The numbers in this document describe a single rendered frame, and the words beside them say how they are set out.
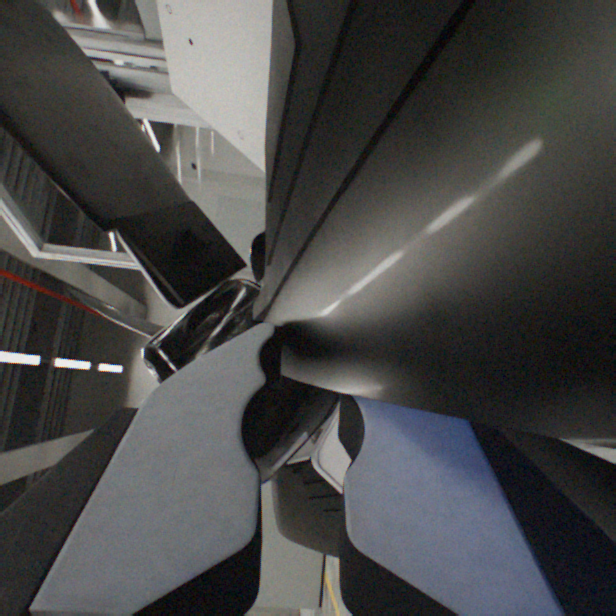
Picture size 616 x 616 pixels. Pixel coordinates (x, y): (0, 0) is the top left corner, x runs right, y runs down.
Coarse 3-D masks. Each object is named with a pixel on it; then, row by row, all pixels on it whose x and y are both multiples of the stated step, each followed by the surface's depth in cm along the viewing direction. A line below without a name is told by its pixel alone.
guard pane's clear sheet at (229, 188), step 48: (48, 0) 84; (96, 0) 83; (144, 0) 83; (0, 144) 118; (192, 144) 113; (48, 192) 134; (192, 192) 129; (240, 192) 128; (48, 240) 158; (96, 240) 155; (240, 240) 149
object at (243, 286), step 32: (256, 256) 35; (224, 288) 30; (256, 288) 29; (192, 320) 28; (224, 320) 28; (256, 320) 27; (160, 352) 27; (192, 352) 26; (288, 384) 27; (288, 416) 27; (320, 416) 29; (288, 448) 28
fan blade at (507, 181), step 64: (320, 0) 7; (384, 0) 5; (448, 0) 4; (512, 0) 4; (576, 0) 3; (320, 64) 7; (384, 64) 5; (448, 64) 5; (512, 64) 4; (576, 64) 3; (320, 128) 8; (384, 128) 6; (448, 128) 5; (512, 128) 4; (576, 128) 3; (320, 192) 8; (384, 192) 6; (448, 192) 5; (512, 192) 4; (576, 192) 4; (320, 256) 9; (384, 256) 6; (448, 256) 5; (512, 256) 4; (576, 256) 4; (320, 320) 10; (384, 320) 7; (448, 320) 5; (512, 320) 4; (576, 320) 4; (320, 384) 11; (384, 384) 7; (448, 384) 6; (512, 384) 5; (576, 384) 4
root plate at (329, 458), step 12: (336, 408) 30; (336, 420) 30; (324, 432) 30; (336, 432) 30; (324, 444) 30; (336, 444) 30; (312, 456) 30; (324, 456) 30; (336, 456) 29; (348, 456) 29; (324, 468) 30; (336, 468) 29; (336, 480) 29
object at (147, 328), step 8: (80, 296) 53; (88, 304) 50; (96, 304) 52; (104, 304) 57; (104, 312) 48; (112, 312) 50; (120, 312) 55; (112, 320) 46; (120, 320) 46; (128, 320) 48; (136, 320) 51; (144, 320) 56; (136, 328) 43; (144, 328) 44; (152, 328) 46; (160, 328) 48; (152, 336) 42
